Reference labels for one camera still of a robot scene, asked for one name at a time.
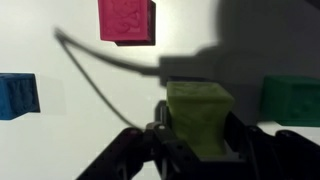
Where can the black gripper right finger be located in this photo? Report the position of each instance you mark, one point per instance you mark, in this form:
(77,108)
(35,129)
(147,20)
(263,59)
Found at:
(283,156)

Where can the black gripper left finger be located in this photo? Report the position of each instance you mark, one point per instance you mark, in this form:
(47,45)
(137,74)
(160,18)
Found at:
(166,153)

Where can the yellow-green cube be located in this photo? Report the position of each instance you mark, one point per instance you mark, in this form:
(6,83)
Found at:
(200,116)

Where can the green cube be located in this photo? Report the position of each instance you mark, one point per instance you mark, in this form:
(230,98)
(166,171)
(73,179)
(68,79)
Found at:
(293,100)

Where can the pink cube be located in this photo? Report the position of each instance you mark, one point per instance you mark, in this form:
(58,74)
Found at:
(123,20)

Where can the blue cube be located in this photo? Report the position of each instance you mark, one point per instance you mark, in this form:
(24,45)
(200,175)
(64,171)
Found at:
(16,96)

